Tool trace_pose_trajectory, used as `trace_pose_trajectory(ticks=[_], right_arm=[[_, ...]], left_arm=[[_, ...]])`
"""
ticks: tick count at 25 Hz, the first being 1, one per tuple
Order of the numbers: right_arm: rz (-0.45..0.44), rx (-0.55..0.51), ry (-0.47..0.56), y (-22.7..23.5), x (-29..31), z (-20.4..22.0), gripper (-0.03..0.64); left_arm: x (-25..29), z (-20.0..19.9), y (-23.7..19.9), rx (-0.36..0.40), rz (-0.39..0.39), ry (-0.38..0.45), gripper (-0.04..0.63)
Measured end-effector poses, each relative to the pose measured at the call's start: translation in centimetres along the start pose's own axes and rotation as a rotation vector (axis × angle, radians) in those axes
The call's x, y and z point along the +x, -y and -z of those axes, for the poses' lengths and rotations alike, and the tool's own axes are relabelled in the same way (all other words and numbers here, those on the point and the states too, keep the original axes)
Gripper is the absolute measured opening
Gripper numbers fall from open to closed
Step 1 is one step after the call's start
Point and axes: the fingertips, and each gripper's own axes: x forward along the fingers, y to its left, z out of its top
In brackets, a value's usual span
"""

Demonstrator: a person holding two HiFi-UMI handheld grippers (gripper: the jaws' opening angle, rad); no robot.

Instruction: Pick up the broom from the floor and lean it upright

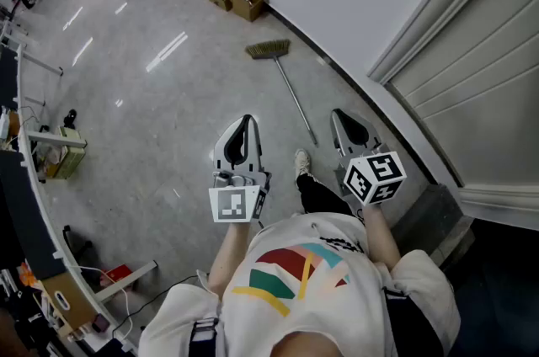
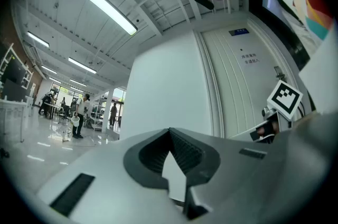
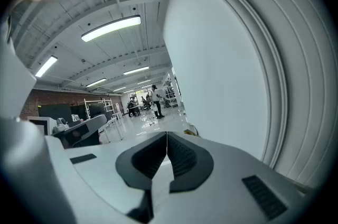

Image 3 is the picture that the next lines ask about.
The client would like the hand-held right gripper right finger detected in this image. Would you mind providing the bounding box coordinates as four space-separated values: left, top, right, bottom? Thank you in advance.
152 132 306 224

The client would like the black panel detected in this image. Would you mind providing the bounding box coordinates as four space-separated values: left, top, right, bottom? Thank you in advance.
37 104 72 124

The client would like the white frame rack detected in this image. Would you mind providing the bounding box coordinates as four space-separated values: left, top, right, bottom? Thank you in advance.
83 97 115 120

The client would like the metal storage shelf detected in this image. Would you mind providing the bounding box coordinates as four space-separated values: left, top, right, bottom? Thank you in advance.
163 79 181 109

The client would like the white cabinet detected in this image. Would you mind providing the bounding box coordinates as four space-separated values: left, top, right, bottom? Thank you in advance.
27 116 57 137

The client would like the white door with moulded frame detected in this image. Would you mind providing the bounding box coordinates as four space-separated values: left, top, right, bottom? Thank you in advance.
179 0 338 190

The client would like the person's white shirt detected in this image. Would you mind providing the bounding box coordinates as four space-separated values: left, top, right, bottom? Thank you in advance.
0 0 37 120

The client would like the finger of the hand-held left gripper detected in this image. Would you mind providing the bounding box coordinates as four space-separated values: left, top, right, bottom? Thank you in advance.
52 114 108 141

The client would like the white table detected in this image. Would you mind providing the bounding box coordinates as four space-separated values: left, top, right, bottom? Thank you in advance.
101 111 125 142

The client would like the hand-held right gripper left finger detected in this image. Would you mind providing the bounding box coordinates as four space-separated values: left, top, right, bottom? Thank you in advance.
44 132 168 224

